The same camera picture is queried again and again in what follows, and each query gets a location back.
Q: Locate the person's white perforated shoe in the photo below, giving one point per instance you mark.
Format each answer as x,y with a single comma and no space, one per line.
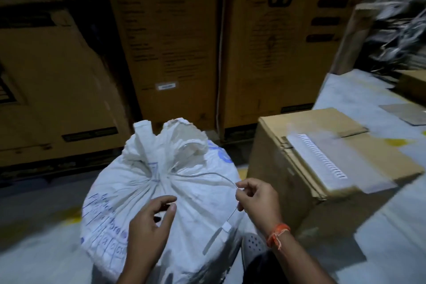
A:
253,244

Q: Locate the person's left hand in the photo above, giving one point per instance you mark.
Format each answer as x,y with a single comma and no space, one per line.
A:
146,230

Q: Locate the flat cardboard sheet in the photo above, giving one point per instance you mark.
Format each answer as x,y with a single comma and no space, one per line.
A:
404,114

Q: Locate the tall narrow cardboard box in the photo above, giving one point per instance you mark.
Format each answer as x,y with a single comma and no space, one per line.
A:
349,44

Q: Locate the white barcode sticker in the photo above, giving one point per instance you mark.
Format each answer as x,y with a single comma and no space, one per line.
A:
166,86

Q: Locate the white woven sack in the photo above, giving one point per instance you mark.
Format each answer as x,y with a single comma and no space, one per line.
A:
193,207

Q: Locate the large carton with text panel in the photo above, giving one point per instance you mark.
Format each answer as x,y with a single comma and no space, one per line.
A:
166,27

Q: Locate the small brown cardboard box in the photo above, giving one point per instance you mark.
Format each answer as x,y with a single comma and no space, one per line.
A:
283,177

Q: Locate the white wavy tray insert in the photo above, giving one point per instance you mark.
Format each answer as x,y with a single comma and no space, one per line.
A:
321,155

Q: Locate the person's right hand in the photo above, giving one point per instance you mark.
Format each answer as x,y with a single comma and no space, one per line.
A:
259,204

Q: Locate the person's right forearm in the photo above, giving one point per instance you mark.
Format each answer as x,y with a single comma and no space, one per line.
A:
299,260

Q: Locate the large carton with fan drawing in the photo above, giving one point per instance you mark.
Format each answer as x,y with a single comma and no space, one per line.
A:
283,60

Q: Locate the large carton with cabinet drawing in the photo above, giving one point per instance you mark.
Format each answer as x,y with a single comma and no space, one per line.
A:
50,94

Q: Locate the white plastic zip tie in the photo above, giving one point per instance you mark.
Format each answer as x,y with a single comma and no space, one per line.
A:
226,227

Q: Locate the person's dark trouser leg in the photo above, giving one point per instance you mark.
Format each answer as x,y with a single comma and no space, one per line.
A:
263,272

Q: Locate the clear plastic container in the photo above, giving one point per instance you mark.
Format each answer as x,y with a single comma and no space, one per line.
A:
359,167

